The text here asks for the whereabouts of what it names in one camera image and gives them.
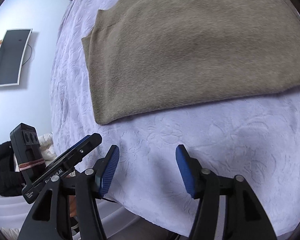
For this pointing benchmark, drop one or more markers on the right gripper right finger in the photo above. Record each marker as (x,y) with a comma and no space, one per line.
(245,217)

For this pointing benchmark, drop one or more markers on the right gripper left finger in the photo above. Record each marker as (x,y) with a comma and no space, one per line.
(49,217)

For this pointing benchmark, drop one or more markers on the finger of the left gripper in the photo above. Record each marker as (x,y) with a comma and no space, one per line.
(75,154)

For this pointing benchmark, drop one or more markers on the olive brown knit sweater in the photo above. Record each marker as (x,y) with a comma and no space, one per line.
(148,55)

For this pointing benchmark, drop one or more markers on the lavender embossed bedspread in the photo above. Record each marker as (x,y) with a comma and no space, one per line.
(162,154)

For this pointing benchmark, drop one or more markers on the wall mounted curved monitor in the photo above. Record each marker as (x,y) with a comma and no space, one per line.
(12,51)

